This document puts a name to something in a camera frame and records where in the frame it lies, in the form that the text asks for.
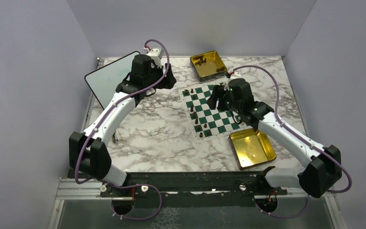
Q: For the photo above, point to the dark pieces in tin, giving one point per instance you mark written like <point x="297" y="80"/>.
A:
<point x="202" y="64"/>

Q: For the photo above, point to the green white chess board mat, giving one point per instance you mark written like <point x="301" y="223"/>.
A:
<point x="220" y="124"/>

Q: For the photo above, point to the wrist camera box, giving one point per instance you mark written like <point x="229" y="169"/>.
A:
<point x="156" y="54"/>
<point x="235" y="75"/>

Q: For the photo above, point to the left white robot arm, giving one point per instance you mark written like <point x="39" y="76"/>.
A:
<point x="88" y="150"/>

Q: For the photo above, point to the tin with dark pieces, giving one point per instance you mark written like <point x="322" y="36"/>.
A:
<point x="204" y="76"/>

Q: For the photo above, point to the empty gold tin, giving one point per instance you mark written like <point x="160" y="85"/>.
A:
<point x="251" y="148"/>

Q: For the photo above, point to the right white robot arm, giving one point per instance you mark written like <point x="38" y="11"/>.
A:
<point x="321" y="164"/>

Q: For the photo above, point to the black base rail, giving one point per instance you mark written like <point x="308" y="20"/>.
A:
<point x="190" y="189"/>

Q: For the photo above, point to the small whiteboard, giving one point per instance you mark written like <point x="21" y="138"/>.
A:
<point x="103" y="81"/>

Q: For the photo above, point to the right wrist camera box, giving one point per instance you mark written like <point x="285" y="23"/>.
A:
<point x="235" y="75"/>

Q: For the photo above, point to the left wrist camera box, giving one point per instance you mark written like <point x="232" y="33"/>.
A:
<point x="156" y="54"/>

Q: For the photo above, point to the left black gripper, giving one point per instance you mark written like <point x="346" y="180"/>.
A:
<point x="169" y="81"/>

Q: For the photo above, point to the white chess pieces group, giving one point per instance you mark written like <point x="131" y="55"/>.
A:
<point x="243" y="124"/>

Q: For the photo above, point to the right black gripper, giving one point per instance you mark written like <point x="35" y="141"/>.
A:
<point x="216" y="92"/>

